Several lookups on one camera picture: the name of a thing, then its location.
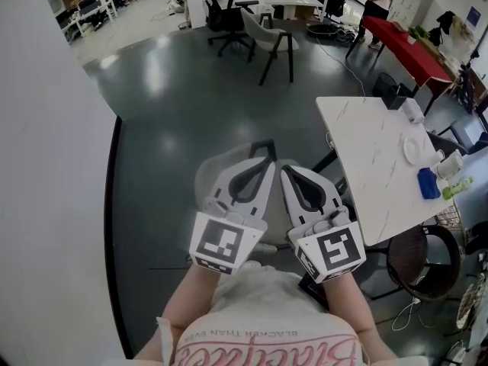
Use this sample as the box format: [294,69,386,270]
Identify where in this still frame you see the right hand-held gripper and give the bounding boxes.
[281,165,368,284]

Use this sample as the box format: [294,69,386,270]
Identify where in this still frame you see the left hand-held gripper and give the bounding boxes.
[189,156,276,276]

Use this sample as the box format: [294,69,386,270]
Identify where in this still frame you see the beige shell chair black legs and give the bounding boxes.
[239,8,300,87]
[193,138,348,252]

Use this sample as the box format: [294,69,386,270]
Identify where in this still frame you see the person's right forearm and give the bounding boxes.
[323,272,387,358]

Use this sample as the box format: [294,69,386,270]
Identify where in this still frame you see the person's left forearm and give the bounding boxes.
[159,267,223,329]

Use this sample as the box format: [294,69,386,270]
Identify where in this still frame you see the brown wicker round chair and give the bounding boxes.
[386,224,463,303]

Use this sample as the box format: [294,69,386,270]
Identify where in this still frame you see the dark grey chair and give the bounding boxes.
[426,130,468,156]

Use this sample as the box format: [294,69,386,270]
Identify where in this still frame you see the black office swivel chair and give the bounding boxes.
[197,0,261,59]

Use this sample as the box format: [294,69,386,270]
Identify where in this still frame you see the white marble table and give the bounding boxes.
[315,96,455,247]

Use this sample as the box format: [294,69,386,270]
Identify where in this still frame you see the white round plate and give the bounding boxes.
[403,136,421,165]

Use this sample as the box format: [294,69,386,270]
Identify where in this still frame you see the person's white printed shirt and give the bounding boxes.
[156,264,382,366]

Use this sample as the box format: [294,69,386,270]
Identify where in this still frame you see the blue folded cloth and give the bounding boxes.
[417,167,439,201]

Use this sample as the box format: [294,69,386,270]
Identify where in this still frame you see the black square holder box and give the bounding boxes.
[382,84,409,111]

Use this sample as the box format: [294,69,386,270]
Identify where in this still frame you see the white tissue pack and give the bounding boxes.
[403,98,425,124]

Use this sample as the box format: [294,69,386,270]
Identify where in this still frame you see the white plastic jar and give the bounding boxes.
[436,152,464,179]

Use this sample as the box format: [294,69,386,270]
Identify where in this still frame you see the green drink bottle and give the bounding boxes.
[441,176,475,201]

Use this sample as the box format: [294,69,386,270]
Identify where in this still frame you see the black round floor tray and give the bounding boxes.
[307,23,339,38]

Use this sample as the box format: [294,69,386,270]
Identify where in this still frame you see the red covered table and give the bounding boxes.
[361,15,455,88]

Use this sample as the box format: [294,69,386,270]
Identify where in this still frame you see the black tripod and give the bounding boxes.
[456,50,482,114]

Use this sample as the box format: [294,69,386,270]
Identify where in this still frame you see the green plants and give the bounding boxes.
[407,24,432,42]

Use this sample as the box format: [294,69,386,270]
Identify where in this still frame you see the black bag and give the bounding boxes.
[429,11,457,47]

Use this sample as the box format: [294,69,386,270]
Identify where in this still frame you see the white locker cabinet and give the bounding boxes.
[387,0,435,27]

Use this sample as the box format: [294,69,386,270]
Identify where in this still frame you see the white desk row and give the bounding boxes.
[59,0,117,40]

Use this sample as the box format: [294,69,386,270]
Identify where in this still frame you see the black wire mesh bin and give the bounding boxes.
[371,72,397,98]

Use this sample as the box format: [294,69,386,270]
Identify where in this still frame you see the white floor cable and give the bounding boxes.
[315,35,368,98]

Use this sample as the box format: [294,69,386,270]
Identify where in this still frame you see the copper wire basket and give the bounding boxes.
[434,200,464,236]

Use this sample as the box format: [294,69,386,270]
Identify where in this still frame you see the white cable with adapter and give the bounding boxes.
[390,294,436,332]

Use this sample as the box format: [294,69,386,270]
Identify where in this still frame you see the purple wall poster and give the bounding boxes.
[467,5,483,28]

